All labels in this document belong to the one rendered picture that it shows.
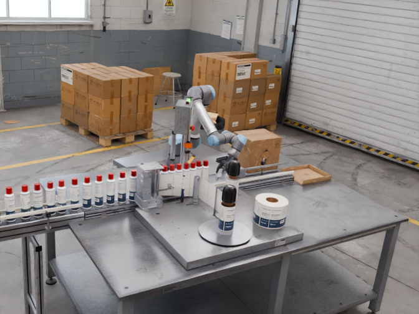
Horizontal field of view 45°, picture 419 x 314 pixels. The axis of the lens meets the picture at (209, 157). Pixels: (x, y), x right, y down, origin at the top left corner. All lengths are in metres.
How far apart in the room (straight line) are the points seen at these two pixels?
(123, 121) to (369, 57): 3.53
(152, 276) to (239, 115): 4.97
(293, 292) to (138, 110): 4.01
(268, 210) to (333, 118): 5.00
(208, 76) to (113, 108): 1.54
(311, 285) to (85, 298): 1.60
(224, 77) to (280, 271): 4.51
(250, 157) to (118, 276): 1.67
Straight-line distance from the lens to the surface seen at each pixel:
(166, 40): 9.92
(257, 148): 3.87
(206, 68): 7.42
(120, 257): 2.76
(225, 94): 7.18
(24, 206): 3.02
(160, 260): 2.74
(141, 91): 6.94
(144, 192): 3.09
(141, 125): 7.08
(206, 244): 2.81
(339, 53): 7.76
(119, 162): 4.01
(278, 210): 3.01
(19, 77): 8.56
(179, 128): 3.26
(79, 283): 3.65
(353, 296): 3.84
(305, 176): 4.07
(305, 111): 8.18
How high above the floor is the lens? 2.28
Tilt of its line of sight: 20 degrees down
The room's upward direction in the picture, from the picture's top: 5 degrees clockwise
